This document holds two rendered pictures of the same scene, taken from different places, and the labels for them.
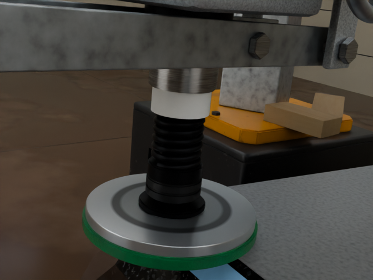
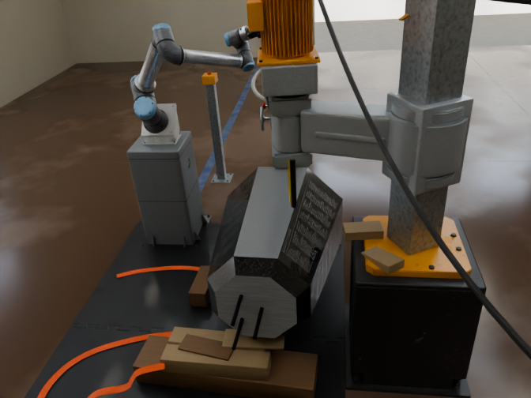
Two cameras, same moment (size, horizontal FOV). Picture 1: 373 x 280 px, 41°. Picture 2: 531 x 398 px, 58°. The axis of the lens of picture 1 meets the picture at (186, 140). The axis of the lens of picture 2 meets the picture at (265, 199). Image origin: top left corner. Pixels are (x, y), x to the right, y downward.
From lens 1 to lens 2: 351 cm
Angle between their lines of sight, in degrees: 117
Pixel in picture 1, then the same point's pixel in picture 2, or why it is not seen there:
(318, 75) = not seen: outside the picture
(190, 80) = not seen: hidden behind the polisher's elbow
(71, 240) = (507, 313)
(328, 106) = (380, 254)
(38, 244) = (506, 298)
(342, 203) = (281, 186)
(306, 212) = (283, 180)
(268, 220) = (284, 174)
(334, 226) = (274, 180)
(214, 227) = not seen: hidden behind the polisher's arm
